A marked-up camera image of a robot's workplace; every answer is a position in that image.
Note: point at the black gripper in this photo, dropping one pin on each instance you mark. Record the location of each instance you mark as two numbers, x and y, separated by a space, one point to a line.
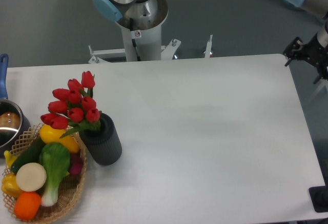
312 53

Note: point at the red tulip bouquet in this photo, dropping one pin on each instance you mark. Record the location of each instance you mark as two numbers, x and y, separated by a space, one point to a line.
74 109

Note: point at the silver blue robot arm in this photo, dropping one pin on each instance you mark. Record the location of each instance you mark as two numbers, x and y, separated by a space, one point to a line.
140 22

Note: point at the dark grey ribbed vase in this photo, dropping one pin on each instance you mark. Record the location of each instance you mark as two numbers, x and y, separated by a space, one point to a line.
103 145

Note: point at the black device at table edge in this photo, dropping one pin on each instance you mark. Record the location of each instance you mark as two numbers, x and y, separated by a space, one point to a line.
319 198

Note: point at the purple red radish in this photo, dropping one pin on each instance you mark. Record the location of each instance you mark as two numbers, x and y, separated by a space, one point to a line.
76 164

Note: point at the yellow squash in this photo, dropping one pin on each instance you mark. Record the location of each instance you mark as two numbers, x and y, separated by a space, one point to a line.
49 135

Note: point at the green bok choy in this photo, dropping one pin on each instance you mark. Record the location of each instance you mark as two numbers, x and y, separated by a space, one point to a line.
55 158

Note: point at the dark green cucumber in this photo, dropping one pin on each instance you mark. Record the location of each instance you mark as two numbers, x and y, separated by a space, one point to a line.
31 154

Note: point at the round white radish slice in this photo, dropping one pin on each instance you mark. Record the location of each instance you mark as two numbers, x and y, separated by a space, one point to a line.
31 177

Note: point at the yellow banana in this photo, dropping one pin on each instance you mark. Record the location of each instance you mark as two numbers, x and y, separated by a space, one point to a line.
9 158

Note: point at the orange fruit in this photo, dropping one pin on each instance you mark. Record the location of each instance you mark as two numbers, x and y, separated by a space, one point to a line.
27 205

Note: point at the yellow bell pepper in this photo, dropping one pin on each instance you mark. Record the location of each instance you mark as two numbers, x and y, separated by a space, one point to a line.
10 187

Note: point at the white frame at right edge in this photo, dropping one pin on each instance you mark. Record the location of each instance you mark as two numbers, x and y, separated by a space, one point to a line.
320 88

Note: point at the blue handled saucepan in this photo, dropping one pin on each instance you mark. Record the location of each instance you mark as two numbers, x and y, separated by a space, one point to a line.
13 121

